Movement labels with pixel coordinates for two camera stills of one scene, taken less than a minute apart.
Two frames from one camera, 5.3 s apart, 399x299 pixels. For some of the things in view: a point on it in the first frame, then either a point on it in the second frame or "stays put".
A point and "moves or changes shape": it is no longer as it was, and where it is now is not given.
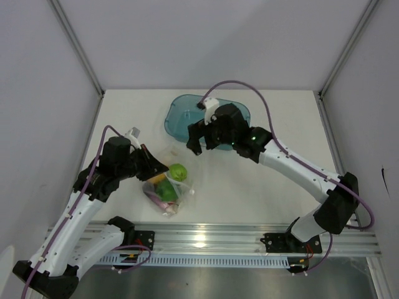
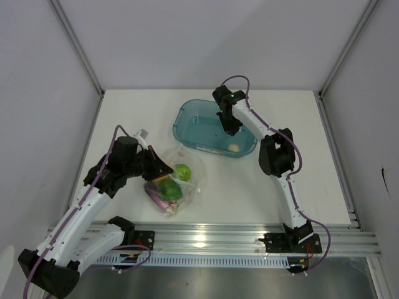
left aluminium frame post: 75,42 stays put
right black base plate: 288,243 stays put
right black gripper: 197,131 to 230,129
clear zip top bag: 168,191 moves or changes shape
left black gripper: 153,166 stays put
